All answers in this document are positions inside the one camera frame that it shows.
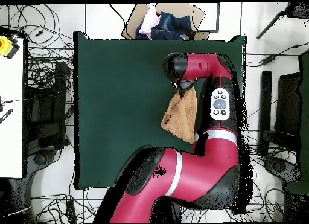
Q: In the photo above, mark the orange terry towel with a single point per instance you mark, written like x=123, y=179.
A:
x=182, y=115

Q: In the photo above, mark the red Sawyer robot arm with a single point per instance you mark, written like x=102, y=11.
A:
x=193, y=173

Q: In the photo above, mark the dark green table cloth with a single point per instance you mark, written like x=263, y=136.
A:
x=120, y=100

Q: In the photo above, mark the blue denim jeans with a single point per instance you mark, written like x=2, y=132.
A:
x=173, y=26

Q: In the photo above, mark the pink garment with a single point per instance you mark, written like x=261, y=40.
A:
x=149, y=22

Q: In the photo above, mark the brown cardboard box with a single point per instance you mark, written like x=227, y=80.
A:
x=199, y=18

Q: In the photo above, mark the black grey stand foot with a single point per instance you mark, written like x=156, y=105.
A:
x=280, y=167
x=41, y=158

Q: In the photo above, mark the white desk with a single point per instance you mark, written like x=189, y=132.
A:
x=10, y=142

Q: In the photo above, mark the green covered side table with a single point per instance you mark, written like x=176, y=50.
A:
x=304, y=113

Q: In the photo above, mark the yellow emergency stop button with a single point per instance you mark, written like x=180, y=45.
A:
x=6, y=46

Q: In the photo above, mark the black tripod leg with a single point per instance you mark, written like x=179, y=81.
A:
x=299, y=10

